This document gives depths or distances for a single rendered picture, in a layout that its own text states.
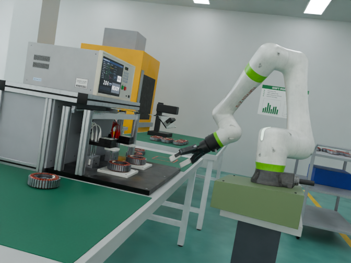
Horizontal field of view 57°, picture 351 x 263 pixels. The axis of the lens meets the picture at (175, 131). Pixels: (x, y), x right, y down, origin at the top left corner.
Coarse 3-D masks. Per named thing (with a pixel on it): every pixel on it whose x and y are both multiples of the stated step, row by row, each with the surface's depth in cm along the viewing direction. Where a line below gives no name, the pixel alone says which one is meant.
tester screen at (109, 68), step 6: (108, 60) 152; (102, 66) 147; (108, 66) 153; (114, 66) 160; (120, 66) 167; (102, 72) 148; (108, 72) 154; (114, 72) 161; (120, 72) 168; (102, 78) 149; (108, 78) 155; (102, 84) 150; (120, 84) 171; (102, 90) 152
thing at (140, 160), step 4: (128, 156) 175; (132, 156) 179; (136, 156) 181; (140, 156) 181; (128, 160) 173; (132, 160) 172; (136, 160) 172; (140, 160) 173; (144, 160) 175; (136, 164) 173; (140, 164) 173; (144, 164) 175
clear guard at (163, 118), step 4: (112, 108) 173; (116, 108) 179; (136, 112) 170; (140, 112) 172; (144, 112) 187; (160, 116) 172; (164, 116) 180; (168, 116) 190; (160, 120) 168; (164, 120) 174; (164, 124) 168; (168, 124) 176; (172, 124) 186
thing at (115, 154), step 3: (108, 150) 180; (105, 153) 177; (108, 153) 177; (114, 153) 178; (117, 153) 181; (105, 156) 177; (108, 156) 177; (114, 156) 178; (117, 156) 182; (105, 159) 177; (108, 159) 177; (111, 159) 177; (114, 159) 179; (117, 159) 183
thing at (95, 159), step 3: (87, 156) 153; (90, 156) 154; (93, 156) 156; (96, 156) 157; (99, 156) 159; (87, 159) 153; (93, 159) 153; (96, 159) 156; (99, 159) 160; (87, 162) 153; (90, 162) 153; (93, 162) 154; (96, 162) 157; (87, 165) 153; (90, 165) 153; (93, 165) 154; (96, 165) 157
